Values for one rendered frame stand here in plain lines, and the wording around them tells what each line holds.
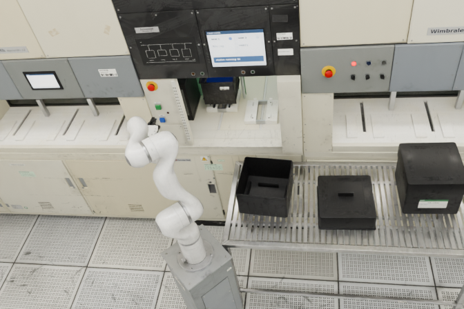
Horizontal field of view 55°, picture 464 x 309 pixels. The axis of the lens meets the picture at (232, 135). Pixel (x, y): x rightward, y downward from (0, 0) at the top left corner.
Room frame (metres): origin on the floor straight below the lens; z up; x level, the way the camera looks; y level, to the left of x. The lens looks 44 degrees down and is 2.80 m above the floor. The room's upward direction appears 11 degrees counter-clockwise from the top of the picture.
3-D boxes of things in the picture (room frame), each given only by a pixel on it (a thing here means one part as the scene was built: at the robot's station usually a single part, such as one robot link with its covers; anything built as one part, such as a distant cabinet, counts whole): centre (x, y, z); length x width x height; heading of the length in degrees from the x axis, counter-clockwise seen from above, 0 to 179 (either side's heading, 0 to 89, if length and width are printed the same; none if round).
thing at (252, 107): (2.18, -0.22, 0.89); 0.22 x 0.21 x 0.04; 165
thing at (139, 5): (2.34, -0.09, 0.98); 0.95 x 0.88 x 1.95; 165
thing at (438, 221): (1.45, -0.54, 0.38); 1.30 x 0.60 x 0.76; 75
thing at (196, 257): (1.29, 0.31, 0.85); 0.19 x 0.19 x 0.18
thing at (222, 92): (2.36, 0.01, 1.06); 0.24 x 0.20 x 0.32; 75
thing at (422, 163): (1.41, -0.98, 0.89); 0.29 x 0.29 x 0.25; 77
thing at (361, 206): (1.42, -0.54, 0.83); 0.29 x 0.29 x 0.13; 77
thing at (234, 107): (2.36, 0.01, 0.89); 0.22 x 0.21 x 0.04; 165
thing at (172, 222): (1.28, 0.34, 1.07); 0.19 x 0.12 x 0.24; 115
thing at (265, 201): (1.59, -0.13, 0.85); 0.28 x 0.28 x 0.17; 70
